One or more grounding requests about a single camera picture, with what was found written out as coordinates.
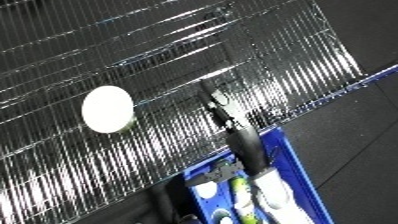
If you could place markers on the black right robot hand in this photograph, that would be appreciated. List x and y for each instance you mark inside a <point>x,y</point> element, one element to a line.
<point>246,146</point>

